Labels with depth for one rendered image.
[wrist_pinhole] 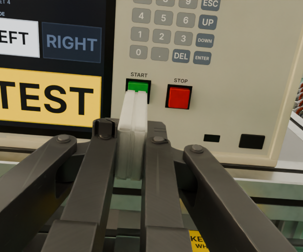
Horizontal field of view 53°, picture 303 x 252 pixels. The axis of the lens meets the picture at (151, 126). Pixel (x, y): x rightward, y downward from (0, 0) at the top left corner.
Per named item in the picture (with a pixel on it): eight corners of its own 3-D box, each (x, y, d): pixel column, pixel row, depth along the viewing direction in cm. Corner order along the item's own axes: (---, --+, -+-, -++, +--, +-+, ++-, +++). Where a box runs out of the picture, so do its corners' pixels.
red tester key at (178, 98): (187, 109, 28) (190, 90, 27) (168, 107, 28) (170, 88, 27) (186, 105, 29) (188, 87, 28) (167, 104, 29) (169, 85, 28)
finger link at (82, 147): (112, 187, 14) (48, 182, 14) (120, 140, 19) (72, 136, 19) (113, 159, 14) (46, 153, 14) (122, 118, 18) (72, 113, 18)
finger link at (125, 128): (128, 181, 16) (114, 180, 16) (133, 128, 23) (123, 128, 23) (132, 130, 15) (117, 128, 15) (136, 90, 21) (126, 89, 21)
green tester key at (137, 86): (146, 103, 28) (148, 84, 27) (126, 102, 28) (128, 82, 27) (146, 100, 29) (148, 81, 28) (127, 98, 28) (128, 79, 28)
